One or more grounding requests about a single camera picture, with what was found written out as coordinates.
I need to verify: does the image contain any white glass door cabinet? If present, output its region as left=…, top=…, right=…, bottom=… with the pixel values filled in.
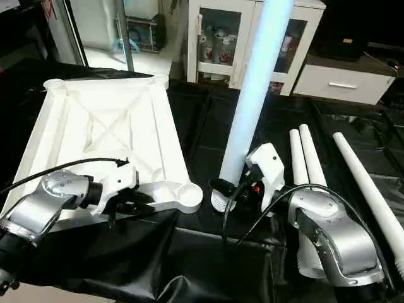
left=186, top=0, right=328, bottom=97

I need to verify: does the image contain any white plastic table top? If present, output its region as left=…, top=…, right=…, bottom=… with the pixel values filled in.
left=3, top=75, right=205, bottom=223

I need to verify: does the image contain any white plastic table leg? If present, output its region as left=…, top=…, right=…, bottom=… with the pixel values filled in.
left=288, top=128, right=326, bottom=280
left=210, top=0, right=297, bottom=214
left=298, top=123, right=330, bottom=191
left=332, top=131, right=404, bottom=282

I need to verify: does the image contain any white drawer unit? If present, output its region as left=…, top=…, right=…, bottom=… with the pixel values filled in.
left=293, top=53, right=398, bottom=105

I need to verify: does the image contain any black low shelf unit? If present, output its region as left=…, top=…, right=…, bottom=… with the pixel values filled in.
left=314, top=0, right=404, bottom=65

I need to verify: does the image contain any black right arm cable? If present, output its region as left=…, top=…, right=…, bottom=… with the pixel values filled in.
left=222, top=182, right=393, bottom=292

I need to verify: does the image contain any black work mat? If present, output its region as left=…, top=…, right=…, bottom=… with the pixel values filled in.
left=0, top=59, right=404, bottom=303

